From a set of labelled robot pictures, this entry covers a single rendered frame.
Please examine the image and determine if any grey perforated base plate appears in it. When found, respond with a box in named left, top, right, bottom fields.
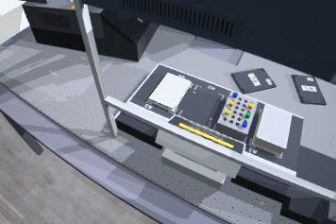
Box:
left=0, top=31, right=301, bottom=224

